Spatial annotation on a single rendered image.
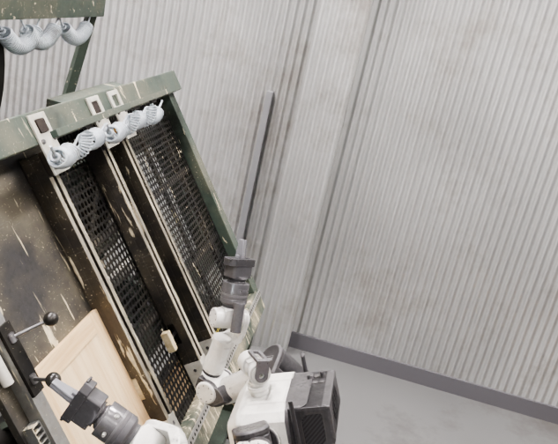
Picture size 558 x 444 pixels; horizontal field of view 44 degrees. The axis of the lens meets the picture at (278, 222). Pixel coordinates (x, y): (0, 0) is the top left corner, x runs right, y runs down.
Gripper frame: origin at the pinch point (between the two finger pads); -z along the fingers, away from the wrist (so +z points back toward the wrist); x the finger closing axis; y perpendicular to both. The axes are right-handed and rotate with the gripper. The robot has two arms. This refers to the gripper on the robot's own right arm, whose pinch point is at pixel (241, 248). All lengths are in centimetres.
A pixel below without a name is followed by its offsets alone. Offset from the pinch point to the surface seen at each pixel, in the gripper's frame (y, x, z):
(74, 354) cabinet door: 17, 46, 36
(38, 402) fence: 2, 66, 42
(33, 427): -1, 68, 47
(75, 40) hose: 127, -12, -71
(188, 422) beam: 22, -12, 68
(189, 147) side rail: 107, -71, -34
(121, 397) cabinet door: 17, 26, 51
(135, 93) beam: 84, -15, -50
